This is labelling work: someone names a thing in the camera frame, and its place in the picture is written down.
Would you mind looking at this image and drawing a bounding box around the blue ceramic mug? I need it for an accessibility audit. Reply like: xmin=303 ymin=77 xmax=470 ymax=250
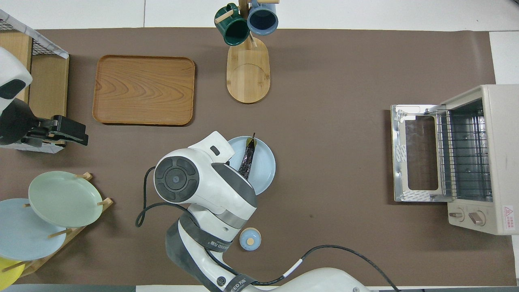
xmin=247 ymin=0 xmax=279 ymax=36

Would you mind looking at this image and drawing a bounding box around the wooden mug tree stand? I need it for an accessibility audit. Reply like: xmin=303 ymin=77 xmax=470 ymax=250
xmin=215 ymin=0 xmax=280 ymax=104

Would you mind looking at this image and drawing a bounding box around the light blue racked plate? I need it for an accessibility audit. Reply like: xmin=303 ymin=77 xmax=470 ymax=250
xmin=0 ymin=198 xmax=67 ymax=261

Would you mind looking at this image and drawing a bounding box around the wooden plate rack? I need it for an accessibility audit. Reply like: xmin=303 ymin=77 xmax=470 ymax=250
xmin=0 ymin=172 xmax=114 ymax=278

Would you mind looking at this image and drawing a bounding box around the wooden serving tray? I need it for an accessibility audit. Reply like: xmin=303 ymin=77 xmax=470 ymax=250
xmin=92 ymin=55 xmax=195 ymax=126

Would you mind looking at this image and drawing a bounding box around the small blue lidded jar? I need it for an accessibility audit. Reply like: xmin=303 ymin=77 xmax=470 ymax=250
xmin=239 ymin=228 xmax=262 ymax=251

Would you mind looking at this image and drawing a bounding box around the black wire basket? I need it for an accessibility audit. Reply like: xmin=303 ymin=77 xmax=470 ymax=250
xmin=0 ymin=18 xmax=67 ymax=57

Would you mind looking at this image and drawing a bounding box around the white patterned cloth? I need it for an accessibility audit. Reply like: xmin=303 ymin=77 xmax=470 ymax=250
xmin=0 ymin=9 xmax=69 ymax=59
xmin=0 ymin=138 xmax=65 ymax=154

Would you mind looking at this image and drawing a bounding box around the yellow racked plate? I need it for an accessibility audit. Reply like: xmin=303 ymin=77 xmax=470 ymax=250
xmin=0 ymin=257 xmax=26 ymax=289

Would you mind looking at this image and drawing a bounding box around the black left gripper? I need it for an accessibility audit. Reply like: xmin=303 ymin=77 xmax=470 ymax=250
xmin=0 ymin=99 xmax=89 ymax=147

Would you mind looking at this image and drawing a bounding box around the dark green ceramic mug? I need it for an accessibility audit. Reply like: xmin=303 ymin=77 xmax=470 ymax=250
xmin=214 ymin=3 xmax=250 ymax=46

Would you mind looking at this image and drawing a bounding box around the pale green racked plate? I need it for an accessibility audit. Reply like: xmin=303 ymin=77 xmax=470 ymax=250
xmin=28 ymin=171 xmax=103 ymax=228

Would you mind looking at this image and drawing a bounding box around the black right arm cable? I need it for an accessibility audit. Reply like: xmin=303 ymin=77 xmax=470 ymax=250
xmin=136 ymin=166 xmax=402 ymax=292

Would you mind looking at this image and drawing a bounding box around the cream toaster oven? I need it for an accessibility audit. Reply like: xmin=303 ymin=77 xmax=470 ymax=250
xmin=391 ymin=84 xmax=519 ymax=236

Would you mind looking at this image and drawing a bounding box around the wooden stepped shelf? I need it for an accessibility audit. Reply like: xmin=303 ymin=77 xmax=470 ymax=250
xmin=0 ymin=32 xmax=69 ymax=145

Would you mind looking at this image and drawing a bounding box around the brown table mat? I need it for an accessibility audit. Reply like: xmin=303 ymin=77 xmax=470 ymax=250
xmin=0 ymin=28 xmax=497 ymax=286

